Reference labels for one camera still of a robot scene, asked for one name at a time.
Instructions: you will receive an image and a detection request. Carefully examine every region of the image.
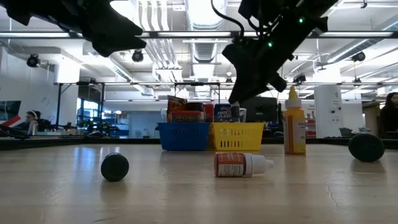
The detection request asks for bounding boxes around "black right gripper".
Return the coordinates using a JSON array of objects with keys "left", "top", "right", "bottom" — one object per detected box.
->
[{"left": 221, "top": 0, "right": 338, "bottom": 105}]

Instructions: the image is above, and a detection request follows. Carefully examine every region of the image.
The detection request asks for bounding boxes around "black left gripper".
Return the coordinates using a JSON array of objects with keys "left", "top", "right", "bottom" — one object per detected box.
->
[{"left": 0, "top": 0, "right": 147, "bottom": 58}]

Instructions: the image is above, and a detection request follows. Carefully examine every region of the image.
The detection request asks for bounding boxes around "blue Frosted Flakes cereal box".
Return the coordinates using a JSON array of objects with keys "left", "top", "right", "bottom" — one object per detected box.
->
[{"left": 213, "top": 103, "right": 233, "bottom": 123}]

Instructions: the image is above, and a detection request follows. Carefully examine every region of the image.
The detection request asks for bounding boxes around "tall yellow squeeze bottle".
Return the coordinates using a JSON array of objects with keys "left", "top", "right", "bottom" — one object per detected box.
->
[{"left": 282, "top": 85, "right": 307, "bottom": 156}]

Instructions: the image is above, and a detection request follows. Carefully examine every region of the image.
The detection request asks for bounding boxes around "orange black snack packet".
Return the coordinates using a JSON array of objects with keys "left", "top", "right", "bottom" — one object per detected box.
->
[{"left": 167, "top": 95, "right": 188, "bottom": 123}]

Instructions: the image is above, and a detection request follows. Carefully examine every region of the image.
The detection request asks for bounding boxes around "orange-label dropper bottle white cap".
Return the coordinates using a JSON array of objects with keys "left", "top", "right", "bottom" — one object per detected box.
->
[{"left": 213, "top": 152, "right": 275, "bottom": 178}]

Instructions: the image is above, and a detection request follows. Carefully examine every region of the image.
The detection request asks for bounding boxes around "black computer monitor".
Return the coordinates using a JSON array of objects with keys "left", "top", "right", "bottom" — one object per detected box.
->
[{"left": 239, "top": 96, "right": 279, "bottom": 124}]

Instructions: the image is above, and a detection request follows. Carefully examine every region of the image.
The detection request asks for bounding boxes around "clear plastic bin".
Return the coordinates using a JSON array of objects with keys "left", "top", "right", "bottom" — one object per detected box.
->
[{"left": 160, "top": 108, "right": 248, "bottom": 124}]

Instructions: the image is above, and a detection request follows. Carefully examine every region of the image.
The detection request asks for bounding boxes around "white ceiling pipe bundle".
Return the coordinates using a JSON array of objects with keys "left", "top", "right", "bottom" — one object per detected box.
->
[{"left": 129, "top": 0, "right": 184, "bottom": 82}]

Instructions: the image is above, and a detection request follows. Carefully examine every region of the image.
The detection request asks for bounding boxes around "yellow plastic basket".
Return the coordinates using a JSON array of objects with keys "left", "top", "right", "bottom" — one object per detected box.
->
[{"left": 210, "top": 121, "right": 265, "bottom": 152}]

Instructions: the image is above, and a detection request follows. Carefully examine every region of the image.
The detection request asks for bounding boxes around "black overhead rig beam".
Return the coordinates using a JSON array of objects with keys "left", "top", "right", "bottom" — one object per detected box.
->
[{"left": 0, "top": 30, "right": 398, "bottom": 39}]

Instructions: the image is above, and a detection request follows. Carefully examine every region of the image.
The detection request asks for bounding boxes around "white pillar with signs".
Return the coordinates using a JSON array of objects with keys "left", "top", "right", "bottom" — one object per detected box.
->
[{"left": 313, "top": 85, "right": 345, "bottom": 138}]

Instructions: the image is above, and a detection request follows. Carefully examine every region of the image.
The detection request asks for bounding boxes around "grey office chair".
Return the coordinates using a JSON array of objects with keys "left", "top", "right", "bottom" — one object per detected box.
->
[{"left": 338, "top": 126, "right": 355, "bottom": 138}]

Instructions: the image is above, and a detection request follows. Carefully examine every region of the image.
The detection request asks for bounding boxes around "blue plastic basket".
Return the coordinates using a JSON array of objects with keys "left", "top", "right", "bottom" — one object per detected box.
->
[{"left": 157, "top": 121, "right": 211, "bottom": 152}]

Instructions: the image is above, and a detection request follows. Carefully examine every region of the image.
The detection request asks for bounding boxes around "person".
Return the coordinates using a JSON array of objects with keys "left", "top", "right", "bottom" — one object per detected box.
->
[
  {"left": 379, "top": 91, "right": 398, "bottom": 139},
  {"left": 14, "top": 110, "right": 52, "bottom": 133}
]

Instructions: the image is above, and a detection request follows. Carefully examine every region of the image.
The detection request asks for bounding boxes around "dark background monitor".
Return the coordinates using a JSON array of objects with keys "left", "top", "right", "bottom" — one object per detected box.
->
[{"left": 0, "top": 100, "right": 22, "bottom": 123}]

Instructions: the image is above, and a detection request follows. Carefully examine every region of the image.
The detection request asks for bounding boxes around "white rectangular ceiling duct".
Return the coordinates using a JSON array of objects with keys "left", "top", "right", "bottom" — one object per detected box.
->
[{"left": 82, "top": 42, "right": 154, "bottom": 96}]

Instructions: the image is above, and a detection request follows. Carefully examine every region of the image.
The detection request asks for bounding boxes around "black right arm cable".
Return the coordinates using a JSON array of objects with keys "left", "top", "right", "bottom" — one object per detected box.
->
[{"left": 211, "top": 0, "right": 246, "bottom": 38}]

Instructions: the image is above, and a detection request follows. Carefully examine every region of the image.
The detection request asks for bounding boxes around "silver ceiling air duct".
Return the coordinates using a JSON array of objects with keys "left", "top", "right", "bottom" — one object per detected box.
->
[{"left": 184, "top": 0, "right": 229, "bottom": 65}]

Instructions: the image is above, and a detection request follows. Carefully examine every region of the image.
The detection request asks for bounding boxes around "black metal table frame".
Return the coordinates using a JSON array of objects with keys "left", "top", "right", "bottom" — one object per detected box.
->
[{"left": 0, "top": 136, "right": 398, "bottom": 151}]

